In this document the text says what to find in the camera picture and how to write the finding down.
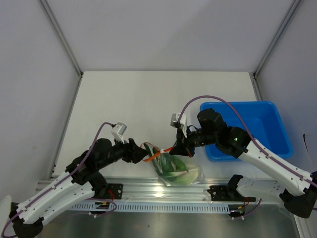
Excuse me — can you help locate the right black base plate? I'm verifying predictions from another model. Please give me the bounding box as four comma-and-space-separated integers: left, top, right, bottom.
207, 185, 247, 202

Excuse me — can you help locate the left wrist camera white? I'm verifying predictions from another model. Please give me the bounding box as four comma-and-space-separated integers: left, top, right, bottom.
111, 122, 127, 144

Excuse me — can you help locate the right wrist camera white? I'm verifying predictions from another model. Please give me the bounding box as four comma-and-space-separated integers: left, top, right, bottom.
170, 113, 187, 138

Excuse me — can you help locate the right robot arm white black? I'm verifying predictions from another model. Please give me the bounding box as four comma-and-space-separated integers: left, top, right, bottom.
170, 109, 317, 219

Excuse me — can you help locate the blue plastic bin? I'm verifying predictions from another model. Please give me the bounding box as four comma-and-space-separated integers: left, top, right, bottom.
200, 101, 293, 162

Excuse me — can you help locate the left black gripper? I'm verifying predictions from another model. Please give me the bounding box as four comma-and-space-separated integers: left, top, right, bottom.
98, 134, 149, 169

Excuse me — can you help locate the white slotted cable duct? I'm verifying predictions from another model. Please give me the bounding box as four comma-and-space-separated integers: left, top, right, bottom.
69, 201, 230, 214

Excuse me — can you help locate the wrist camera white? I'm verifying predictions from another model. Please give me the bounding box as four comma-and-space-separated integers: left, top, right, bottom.
170, 113, 187, 138
111, 122, 127, 144

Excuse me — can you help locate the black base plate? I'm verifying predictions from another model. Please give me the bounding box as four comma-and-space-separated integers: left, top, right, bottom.
105, 183, 123, 200
207, 185, 247, 202

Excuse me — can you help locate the green lettuce head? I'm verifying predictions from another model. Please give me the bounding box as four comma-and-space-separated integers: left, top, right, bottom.
159, 163, 204, 186

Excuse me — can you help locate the aluminium mounting rail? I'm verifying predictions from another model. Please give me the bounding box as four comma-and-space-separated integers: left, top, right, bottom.
36, 176, 304, 205

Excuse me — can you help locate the clear zip bag orange zipper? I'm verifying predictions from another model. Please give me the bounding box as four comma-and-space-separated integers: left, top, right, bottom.
141, 142, 204, 186

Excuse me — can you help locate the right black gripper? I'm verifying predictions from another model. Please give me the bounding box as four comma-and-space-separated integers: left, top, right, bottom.
169, 125, 217, 158

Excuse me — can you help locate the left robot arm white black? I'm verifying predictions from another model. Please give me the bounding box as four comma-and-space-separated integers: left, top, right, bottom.
9, 138, 148, 238

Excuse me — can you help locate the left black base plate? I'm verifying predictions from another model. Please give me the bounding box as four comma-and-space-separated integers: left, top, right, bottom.
105, 183, 123, 200

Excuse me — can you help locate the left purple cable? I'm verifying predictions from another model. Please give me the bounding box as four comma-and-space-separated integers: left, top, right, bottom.
1, 121, 117, 238

